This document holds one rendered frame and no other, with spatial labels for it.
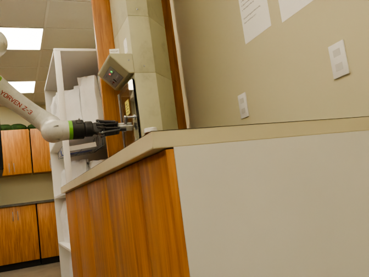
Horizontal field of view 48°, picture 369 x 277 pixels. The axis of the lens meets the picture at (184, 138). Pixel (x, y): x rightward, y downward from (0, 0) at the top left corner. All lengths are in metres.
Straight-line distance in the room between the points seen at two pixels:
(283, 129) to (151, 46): 1.21
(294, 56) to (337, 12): 0.25
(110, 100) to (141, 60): 0.40
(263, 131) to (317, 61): 0.57
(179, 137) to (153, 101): 1.14
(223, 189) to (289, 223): 0.20
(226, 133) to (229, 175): 0.10
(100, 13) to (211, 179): 1.78
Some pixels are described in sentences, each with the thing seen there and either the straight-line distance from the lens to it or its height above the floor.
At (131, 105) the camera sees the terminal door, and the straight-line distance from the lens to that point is 2.12.
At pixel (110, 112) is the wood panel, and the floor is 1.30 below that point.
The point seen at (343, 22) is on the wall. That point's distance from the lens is 1.49.
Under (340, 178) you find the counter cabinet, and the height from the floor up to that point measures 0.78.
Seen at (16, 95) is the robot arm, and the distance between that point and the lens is 2.10.
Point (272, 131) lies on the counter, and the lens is 1.07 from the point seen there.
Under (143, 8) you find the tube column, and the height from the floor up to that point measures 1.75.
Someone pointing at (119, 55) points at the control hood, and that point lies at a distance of 2.10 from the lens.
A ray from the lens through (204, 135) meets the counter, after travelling 0.98.
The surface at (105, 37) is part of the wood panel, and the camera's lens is 2.53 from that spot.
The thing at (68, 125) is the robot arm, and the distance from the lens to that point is 2.01.
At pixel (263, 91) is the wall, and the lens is 1.83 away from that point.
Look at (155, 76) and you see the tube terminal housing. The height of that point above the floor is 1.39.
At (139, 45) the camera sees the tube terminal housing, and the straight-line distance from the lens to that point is 2.15.
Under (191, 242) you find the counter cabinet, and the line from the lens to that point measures 0.95.
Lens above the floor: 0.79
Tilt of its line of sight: 7 degrees up
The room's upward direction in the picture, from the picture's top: 8 degrees counter-clockwise
